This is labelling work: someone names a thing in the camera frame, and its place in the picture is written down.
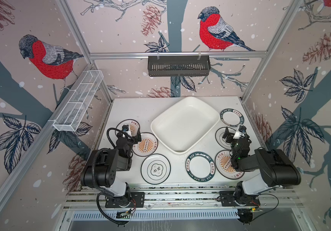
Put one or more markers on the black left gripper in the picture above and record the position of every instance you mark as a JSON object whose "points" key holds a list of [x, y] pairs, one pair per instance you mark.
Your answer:
{"points": [[132, 135]]}

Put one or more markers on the black rim flower plate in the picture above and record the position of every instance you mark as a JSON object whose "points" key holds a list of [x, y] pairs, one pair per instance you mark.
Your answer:
{"points": [[155, 169], [221, 137]]}

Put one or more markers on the green rim plate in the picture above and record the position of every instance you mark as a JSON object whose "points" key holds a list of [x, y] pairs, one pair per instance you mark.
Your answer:
{"points": [[231, 117], [200, 167]]}

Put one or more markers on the orange sunburst plate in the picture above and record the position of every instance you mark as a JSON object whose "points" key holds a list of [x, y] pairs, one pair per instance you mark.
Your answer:
{"points": [[224, 166], [147, 146]]}

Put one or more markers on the white plastic bin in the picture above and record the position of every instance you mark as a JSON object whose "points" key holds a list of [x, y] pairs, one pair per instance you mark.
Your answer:
{"points": [[185, 124]]}

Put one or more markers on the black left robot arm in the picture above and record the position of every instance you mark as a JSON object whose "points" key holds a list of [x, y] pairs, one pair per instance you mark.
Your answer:
{"points": [[100, 171]]}

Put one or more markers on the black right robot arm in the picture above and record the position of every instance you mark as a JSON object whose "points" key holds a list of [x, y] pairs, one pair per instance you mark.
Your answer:
{"points": [[276, 170]]}

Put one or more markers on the orange plate far left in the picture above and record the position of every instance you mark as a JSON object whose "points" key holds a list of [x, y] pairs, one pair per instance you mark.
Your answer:
{"points": [[133, 124]]}

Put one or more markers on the black rim flower plate front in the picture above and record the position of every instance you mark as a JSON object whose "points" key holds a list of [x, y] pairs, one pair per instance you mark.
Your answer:
{"points": [[155, 169]]}

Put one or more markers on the green rim plate front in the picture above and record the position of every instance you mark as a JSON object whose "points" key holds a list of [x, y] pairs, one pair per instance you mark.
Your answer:
{"points": [[200, 167]]}

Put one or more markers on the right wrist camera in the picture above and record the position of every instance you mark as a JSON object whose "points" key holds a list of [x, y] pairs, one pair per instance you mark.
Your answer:
{"points": [[240, 133]]}

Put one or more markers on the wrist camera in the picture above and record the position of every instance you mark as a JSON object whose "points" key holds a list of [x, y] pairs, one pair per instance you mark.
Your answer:
{"points": [[240, 133], [126, 129]]}

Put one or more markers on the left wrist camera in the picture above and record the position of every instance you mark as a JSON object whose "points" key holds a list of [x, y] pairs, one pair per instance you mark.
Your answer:
{"points": [[126, 129]]}

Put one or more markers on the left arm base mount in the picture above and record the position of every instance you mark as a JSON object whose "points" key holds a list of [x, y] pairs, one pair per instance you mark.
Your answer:
{"points": [[132, 200]]}

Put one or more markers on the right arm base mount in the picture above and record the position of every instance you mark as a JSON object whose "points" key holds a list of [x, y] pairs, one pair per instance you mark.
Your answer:
{"points": [[229, 199]]}

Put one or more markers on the white mesh wall shelf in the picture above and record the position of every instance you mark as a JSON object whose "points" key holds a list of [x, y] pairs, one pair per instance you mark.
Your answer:
{"points": [[74, 110]]}

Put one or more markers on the black wire wall basket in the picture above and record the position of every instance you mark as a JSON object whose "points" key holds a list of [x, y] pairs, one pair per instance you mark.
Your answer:
{"points": [[179, 66]]}

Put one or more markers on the aluminium rail base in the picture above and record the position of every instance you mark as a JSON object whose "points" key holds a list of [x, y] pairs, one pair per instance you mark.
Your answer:
{"points": [[184, 197]]}

